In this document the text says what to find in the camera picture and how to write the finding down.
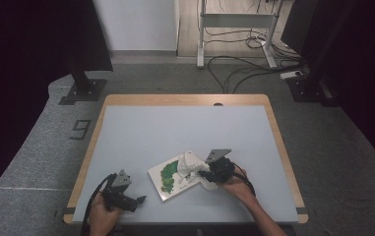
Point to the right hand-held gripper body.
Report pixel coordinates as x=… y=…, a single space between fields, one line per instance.
x=221 y=170

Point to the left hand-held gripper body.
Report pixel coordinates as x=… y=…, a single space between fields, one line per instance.
x=116 y=196

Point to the white knitted cloth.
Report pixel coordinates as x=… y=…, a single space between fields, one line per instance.
x=190 y=165

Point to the caterpillar picture book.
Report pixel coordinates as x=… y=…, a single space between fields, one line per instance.
x=168 y=178

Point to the person's right hand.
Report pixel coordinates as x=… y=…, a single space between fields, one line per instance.
x=237 y=188

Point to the person's left hand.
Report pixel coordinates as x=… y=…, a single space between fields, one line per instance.
x=104 y=219

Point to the black tape piece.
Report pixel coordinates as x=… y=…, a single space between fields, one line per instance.
x=69 y=210

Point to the light grey table mat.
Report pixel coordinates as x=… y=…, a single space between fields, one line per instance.
x=136 y=124

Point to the black tape floor mark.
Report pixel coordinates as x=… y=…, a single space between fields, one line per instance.
x=80 y=129

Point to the wooden table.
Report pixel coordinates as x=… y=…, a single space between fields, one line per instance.
x=188 y=99

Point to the white power strip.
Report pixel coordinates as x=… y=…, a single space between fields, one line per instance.
x=291 y=74

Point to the black curtain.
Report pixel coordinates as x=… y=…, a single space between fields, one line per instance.
x=372 y=82
x=17 y=82

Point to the black stand with base plate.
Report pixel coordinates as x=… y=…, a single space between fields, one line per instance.
x=83 y=90
x=309 y=88

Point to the white metal stand frame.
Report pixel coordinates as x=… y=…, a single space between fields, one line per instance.
x=236 y=19

